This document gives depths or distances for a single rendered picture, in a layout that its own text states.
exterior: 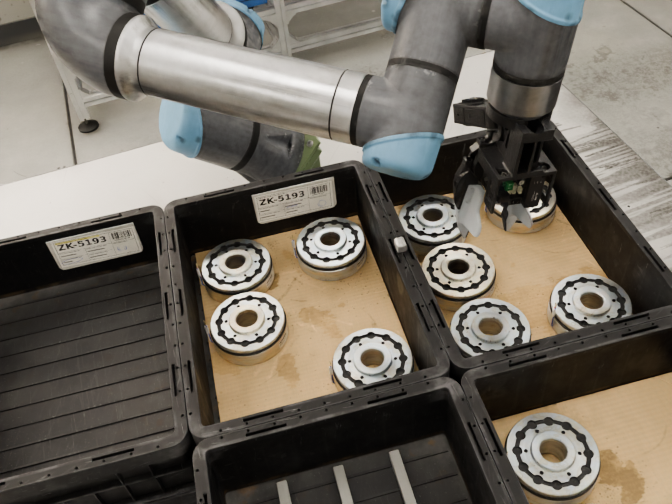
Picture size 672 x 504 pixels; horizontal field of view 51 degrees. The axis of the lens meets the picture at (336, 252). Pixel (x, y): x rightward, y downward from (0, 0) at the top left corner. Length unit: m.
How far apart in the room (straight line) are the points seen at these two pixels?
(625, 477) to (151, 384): 0.59
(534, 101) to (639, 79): 2.25
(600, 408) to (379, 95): 0.47
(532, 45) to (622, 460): 0.47
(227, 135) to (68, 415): 0.52
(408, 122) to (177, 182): 0.82
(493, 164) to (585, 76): 2.18
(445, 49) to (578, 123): 0.84
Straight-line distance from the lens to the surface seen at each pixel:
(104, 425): 0.97
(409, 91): 0.72
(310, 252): 1.03
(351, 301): 1.01
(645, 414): 0.94
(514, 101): 0.77
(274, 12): 2.88
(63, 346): 1.07
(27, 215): 1.52
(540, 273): 1.05
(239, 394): 0.94
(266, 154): 1.26
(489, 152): 0.84
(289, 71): 0.75
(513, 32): 0.74
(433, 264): 1.00
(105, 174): 1.54
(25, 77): 3.47
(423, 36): 0.73
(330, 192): 1.08
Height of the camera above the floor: 1.61
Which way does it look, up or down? 46 degrees down
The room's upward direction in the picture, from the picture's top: 7 degrees counter-clockwise
